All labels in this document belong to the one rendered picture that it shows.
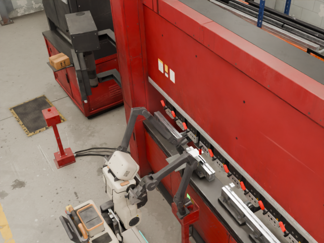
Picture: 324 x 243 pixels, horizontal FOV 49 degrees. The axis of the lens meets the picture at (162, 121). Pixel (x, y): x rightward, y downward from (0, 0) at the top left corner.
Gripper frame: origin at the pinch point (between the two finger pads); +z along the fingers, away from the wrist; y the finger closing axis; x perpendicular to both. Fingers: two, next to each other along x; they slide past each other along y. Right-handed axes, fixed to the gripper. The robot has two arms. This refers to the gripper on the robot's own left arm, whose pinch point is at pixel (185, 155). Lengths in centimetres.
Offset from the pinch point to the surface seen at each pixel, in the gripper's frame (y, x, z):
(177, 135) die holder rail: 33.9, -6.9, 8.9
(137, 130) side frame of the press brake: 84, 22, 17
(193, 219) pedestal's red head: -43, 30, 18
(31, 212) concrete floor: 100, 176, 23
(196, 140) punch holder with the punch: -6.2, -15.9, -15.5
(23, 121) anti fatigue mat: 275, 153, 34
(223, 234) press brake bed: -66, 18, 29
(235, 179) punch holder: -60, -17, -17
